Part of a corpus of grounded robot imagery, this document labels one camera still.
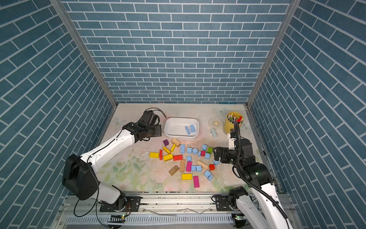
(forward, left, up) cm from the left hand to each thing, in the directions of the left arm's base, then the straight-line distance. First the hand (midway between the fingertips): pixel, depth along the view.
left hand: (161, 131), depth 86 cm
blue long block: (+13, -20, -14) cm, 27 cm away
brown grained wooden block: (-18, -8, -14) cm, 25 cm away
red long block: (-10, -10, -16) cm, 21 cm away
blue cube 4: (-11, -17, -14) cm, 25 cm away
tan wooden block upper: (0, -8, -13) cm, 16 cm away
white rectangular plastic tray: (+13, -6, -15) cm, 21 cm away
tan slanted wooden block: (-15, -26, -14) cm, 33 cm away
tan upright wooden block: (-17, -13, -15) cm, 26 cm away
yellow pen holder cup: (+12, -45, -2) cm, 47 cm away
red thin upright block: (-9, +1, -14) cm, 16 cm away
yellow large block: (-11, -4, -13) cm, 18 cm away
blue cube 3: (-10, -29, -12) cm, 33 cm away
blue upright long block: (-4, -13, -14) cm, 19 cm away
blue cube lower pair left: (-17, -20, -13) cm, 30 cm away
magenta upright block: (-16, -17, -15) cm, 28 cm away
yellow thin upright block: (-4, -6, -14) cm, 16 cm away
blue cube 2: (-4, -27, -13) cm, 30 cm away
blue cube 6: (-21, -28, -13) cm, 37 cm away
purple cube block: (0, -1, -14) cm, 14 cm away
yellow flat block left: (-8, +6, -15) cm, 18 cm away
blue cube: (-6, -17, -13) cm, 22 cm away
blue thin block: (+11, -16, -15) cm, 25 cm away
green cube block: (-6, -31, -14) cm, 34 cm away
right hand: (-15, -34, +5) cm, 38 cm away
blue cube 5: (-14, -34, -13) cm, 39 cm away
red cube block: (-16, -31, -14) cm, 38 cm away
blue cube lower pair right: (-18, -23, -13) cm, 32 cm away
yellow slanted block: (-6, -2, -14) cm, 15 cm away
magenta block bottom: (-25, -21, -14) cm, 36 cm away
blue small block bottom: (-23, -29, -12) cm, 39 cm away
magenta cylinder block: (-8, -26, -12) cm, 30 cm away
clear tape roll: (+18, -38, -14) cm, 45 cm away
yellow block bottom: (-22, -16, -16) cm, 31 cm away
